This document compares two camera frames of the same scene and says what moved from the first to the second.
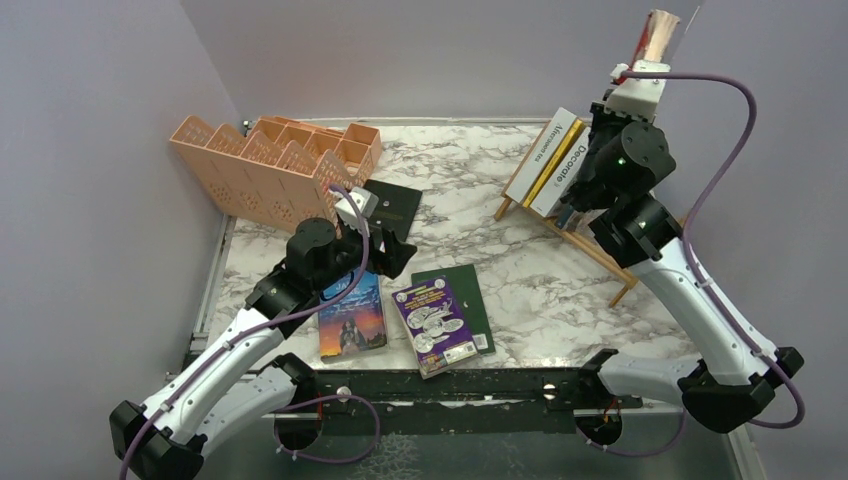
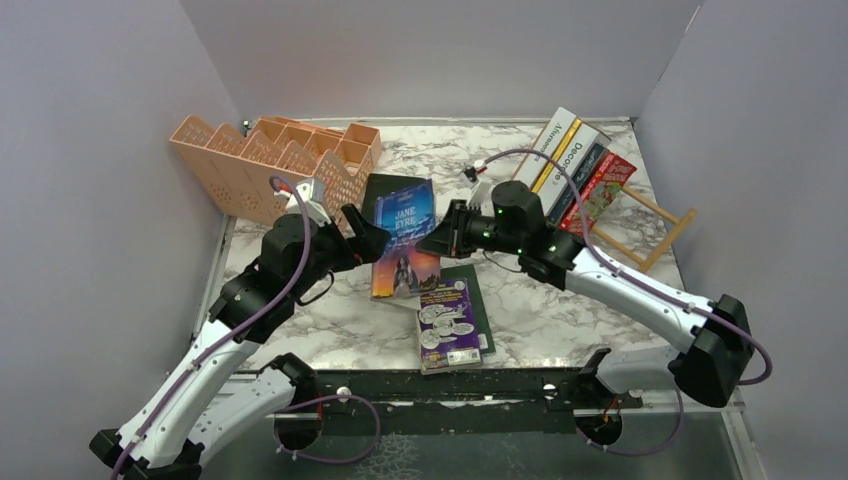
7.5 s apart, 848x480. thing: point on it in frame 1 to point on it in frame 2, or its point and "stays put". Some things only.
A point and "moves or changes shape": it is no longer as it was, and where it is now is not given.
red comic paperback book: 656,35 moves or changes shape
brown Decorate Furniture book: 563,174 stays put
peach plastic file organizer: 280,174 stays put
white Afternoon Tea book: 540,155 stays put
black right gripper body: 606,127 to 483,232
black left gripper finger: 387,255 to 369,241
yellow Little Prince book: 554,160 stays put
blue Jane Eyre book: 356,323 to 401,268
